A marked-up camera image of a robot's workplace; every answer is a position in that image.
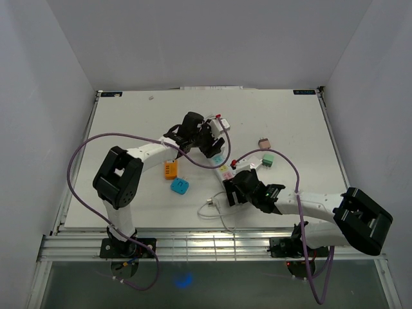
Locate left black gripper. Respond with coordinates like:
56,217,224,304
190,120,224,160

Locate white pastel power strip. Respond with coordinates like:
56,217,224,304
207,146,235,189

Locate green plug adapter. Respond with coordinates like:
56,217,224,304
261,153,274,168

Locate pink plug adapter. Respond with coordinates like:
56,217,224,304
258,138,271,149

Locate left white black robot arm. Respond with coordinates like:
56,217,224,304
93,112,230,258

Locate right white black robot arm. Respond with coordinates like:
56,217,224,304
223,169,393,256

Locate blue plug adapter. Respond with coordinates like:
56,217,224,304
170,177,189,195

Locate orange power adapter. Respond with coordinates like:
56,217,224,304
164,160,178,180

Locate right blue corner label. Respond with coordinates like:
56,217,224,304
293,89,316,95

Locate blue corner label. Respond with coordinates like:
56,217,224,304
293,89,316,95
100,91,123,98

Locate left blue corner label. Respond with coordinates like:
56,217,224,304
100,91,123,98

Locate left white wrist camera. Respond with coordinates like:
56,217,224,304
208,117,230,138

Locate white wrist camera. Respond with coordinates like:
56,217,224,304
208,117,230,138
232,156,262,172

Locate power strip white cord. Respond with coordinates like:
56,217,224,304
196,191,239,233

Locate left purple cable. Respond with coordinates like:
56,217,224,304
66,118,232,292

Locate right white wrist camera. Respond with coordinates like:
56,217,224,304
232,156,262,172

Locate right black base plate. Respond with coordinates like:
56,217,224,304
263,236,323,259

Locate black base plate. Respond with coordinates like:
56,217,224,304
263,236,323,259
99,238,154,259

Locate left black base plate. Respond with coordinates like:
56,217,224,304
99,238,154,259

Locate aluminium front rail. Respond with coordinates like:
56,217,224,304
35,227,387,263

